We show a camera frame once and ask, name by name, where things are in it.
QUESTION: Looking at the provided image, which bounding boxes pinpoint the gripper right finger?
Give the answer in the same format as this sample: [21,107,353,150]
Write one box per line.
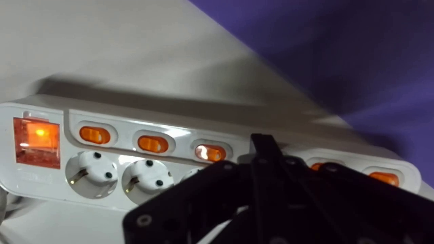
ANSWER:
[263,134,434,244]

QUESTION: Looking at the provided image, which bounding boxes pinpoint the white power strip orange switches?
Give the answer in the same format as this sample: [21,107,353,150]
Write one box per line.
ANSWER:
[0,94,423,212]

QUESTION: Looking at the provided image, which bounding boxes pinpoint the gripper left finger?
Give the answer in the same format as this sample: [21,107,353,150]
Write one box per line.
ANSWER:
[122,134,269,244]

